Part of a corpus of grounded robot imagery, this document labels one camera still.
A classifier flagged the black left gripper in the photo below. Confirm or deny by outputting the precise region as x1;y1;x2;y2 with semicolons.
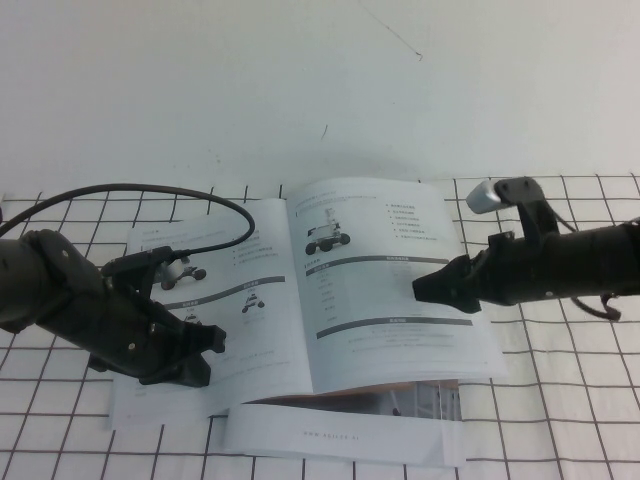
59;267;230;390

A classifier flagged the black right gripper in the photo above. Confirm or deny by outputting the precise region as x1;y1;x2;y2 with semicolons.
411;228;557;316

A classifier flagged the white product manual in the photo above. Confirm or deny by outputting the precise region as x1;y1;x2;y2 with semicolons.
107;174;511;431

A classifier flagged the white black-grid tablecloth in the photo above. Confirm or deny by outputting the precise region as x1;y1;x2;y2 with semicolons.
0;172;640;480

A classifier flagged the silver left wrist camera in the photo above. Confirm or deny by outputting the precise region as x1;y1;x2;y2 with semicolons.
158;259;185;285

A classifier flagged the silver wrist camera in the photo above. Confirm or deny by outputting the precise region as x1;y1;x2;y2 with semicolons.
464;180;505;216
158;259;185;285

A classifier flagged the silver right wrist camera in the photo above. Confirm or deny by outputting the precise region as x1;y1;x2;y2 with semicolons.
464;180;505;216

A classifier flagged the black right wrist camera bracket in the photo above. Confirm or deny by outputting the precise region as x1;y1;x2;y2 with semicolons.
493;175;561;246

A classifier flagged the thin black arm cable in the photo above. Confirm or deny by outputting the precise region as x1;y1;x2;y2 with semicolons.
569;292;622;322

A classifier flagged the thick black camera cable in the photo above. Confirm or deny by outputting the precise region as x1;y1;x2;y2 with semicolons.
0;184;257;257

